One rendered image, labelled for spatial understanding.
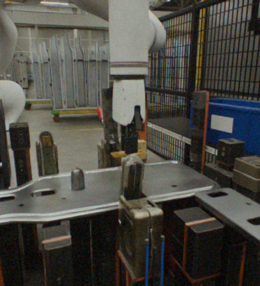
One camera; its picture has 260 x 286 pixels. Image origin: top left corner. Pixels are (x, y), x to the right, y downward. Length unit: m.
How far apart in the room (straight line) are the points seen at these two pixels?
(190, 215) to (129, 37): 0.38
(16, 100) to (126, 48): 0.61
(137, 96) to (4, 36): 0.51
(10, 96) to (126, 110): 0.59
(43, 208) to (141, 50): 0.38
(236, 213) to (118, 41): 0.41
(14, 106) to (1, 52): 0.21
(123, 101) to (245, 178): 0.33
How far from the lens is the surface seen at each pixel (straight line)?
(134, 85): 0.62
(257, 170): 0.69
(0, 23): 0.97
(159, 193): 0.64
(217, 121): 0.96
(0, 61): 1.02
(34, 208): 0.61
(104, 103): 0.80
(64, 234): 0.53
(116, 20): 0.63
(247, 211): 0.61
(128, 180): 0.51
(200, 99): 0.92
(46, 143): 0.79
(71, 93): 7.51
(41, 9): 12.16
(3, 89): 1.11
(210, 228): 0.57
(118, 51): 0.63
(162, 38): 0.71
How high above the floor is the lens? 1.26
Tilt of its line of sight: 15 degrees down
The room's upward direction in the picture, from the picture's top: straight up
